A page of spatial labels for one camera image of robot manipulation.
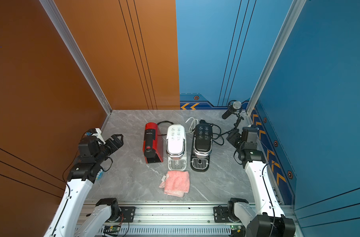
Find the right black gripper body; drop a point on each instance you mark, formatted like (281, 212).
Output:
(235, 139)

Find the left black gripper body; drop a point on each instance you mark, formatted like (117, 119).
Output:
(104, 151)

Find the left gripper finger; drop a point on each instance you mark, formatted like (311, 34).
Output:
(117, 139)
(114, 148)

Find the red coffee machine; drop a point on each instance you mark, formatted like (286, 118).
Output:
(152, 144)

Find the pink cloth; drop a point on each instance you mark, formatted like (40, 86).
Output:
(176, 183)

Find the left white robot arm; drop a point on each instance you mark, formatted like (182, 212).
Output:
(93, 151)

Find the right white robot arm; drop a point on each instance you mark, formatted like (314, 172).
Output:
(268, 218)

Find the black coffee machine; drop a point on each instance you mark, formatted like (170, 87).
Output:
(201, 147)

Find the white coffee machine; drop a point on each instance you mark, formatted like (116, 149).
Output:
(176, 147)

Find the black microphone on tripod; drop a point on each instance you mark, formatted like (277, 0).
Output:
(234, 108)

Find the blue owl toy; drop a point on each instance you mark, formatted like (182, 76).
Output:
(100, 174)

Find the green circuit board left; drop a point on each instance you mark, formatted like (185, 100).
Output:
(111, 231)

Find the green circuit board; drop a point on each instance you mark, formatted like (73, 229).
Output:
(236, 228)
(111, 231)

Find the green circuit board right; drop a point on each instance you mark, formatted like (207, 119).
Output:
(236, 228)

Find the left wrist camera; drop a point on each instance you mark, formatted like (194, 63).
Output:
(97, 133)

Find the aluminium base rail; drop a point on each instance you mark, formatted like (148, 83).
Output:
(171, 218)

